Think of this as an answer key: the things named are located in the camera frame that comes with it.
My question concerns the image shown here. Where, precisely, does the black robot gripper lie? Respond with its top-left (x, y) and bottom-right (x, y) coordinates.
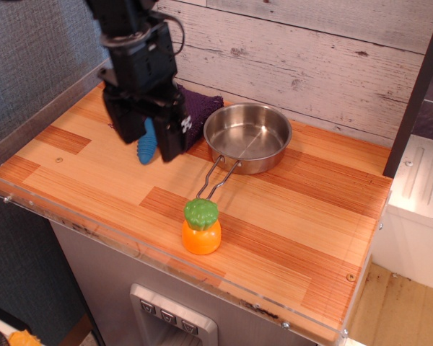
top-left (100, 21), bottom-right (192, 162)

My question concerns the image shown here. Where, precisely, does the orange bottle with green cap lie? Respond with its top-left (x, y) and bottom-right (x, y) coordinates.
top-left (182, 198), bottom-right (222, 255)

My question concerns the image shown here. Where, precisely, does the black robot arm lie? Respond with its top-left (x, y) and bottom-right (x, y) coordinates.
top-left (87, 1), bottom-right (191, 162)

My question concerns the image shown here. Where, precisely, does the purple folded cloth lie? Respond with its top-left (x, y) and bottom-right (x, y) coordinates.
top-left (108, 84), bottom-right (224, 152)

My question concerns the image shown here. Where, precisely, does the grey toy fridge cabinet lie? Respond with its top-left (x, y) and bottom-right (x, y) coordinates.
top-left (49, 219), bottom-right (333, 346)

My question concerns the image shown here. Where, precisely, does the silver dispenser panel with buttons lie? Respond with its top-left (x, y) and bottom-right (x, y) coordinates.
top-left (129, 283), bottom-right (219, 345)

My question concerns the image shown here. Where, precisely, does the orange object bottom left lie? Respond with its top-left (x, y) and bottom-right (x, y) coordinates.
top-left (8, 330), bottom-right (43, 346)

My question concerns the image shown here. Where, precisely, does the clear acrylic table guard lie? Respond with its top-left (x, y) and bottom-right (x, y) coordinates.
top-left (0, 86), bottom-right (390, 344)

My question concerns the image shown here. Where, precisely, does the white toy sink unit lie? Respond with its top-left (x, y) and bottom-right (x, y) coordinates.
top-left (372, 136), bottom-right (433, 288)

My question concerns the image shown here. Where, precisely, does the blue handled metal spoon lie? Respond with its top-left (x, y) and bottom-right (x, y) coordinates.
top-left (137, 117), bottom-right (157, 165)

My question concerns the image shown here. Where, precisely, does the silver pot with wire handle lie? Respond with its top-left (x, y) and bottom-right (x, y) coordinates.
top-left (196, 102), bottom-right (292, 200)

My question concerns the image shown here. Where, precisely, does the dark right frame post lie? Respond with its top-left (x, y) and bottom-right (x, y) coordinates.
top-left (383, 33), bottom-right (433, 178)

